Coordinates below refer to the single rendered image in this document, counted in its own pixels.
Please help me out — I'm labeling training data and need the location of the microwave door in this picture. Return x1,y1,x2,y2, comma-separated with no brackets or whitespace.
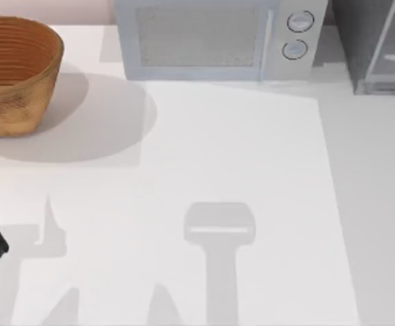
113,0,275,82

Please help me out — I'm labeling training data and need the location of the microwave knob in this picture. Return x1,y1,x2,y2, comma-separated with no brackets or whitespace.
286,10,316,33
281,39,309,61

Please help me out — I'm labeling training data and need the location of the pale microwave oven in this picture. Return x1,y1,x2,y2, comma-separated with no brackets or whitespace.
111,0,330,83

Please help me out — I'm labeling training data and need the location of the brown woven basket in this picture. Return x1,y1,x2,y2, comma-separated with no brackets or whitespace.
0,16,65,138

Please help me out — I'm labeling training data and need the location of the grey cabinet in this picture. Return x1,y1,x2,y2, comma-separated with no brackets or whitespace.
331,0,395,96

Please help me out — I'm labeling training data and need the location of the microwave door handle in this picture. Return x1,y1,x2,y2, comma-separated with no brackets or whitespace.
259,9,275,82

